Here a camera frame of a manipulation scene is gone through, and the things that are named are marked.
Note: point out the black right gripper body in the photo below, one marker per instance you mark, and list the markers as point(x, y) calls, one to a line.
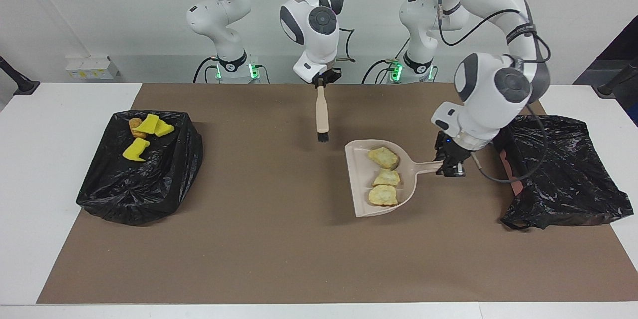
point(330, 78)

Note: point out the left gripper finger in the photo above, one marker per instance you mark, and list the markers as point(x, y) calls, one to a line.
point(458, 171)
point(442, 168)

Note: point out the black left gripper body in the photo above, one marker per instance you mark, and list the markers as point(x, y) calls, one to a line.
point(451, 152)

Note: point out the beige hand brush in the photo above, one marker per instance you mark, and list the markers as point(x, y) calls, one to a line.
point(322, 109)

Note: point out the pale flaky puff pastry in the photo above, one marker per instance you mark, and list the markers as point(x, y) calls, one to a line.
point(387, 178)

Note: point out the striped spiral pastry roll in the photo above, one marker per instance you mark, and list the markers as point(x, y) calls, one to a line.
point(383, 195)
point(384, 157)

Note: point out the beige plastic dustpan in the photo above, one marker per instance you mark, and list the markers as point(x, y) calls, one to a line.
point(359, 184)

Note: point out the yellow sponge piece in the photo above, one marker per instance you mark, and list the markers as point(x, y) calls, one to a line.
point(164, 130)
point(135, 150)
point(149, 123)

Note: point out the brown toy bread roll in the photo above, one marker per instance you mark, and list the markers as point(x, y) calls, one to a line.
point(134, 125)

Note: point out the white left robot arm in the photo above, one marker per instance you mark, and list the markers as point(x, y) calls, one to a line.
point(493, 89)

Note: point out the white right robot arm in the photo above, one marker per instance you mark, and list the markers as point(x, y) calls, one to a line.
point(319, 25)

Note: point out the pink plastic bin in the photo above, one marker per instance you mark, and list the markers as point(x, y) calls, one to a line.
point(512, 179)

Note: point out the right black bag bin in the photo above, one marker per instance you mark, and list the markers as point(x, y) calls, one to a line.
point(563, 179)

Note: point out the black bag lined bin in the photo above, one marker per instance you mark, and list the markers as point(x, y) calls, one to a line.
point(149, 189)

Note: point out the brown table mat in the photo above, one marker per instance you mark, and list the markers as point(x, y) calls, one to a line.
point(249, 269)

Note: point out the dark partition panel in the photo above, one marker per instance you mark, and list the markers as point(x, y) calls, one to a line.
point(623, 45)

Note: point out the white power strip box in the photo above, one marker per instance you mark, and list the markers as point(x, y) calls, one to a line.
point(89, 67)

